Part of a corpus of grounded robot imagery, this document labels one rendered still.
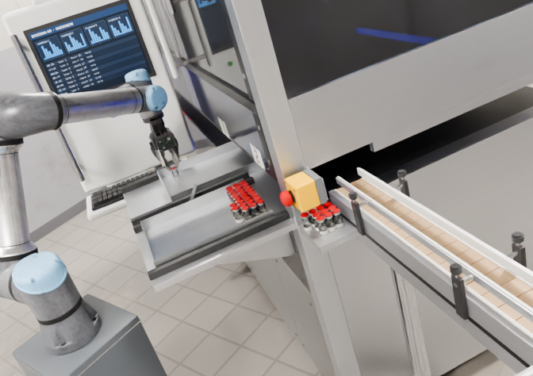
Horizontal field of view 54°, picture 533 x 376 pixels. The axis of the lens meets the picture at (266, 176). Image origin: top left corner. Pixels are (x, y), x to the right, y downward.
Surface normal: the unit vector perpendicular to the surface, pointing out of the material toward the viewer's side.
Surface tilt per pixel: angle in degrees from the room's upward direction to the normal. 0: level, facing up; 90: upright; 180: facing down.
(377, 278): 90
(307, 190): 90
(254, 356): 0
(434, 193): 90
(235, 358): 0
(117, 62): 90
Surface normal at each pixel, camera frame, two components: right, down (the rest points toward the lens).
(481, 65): 0.35, 0.33
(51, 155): 0.76, 0.09
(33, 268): -0.15, -0.85
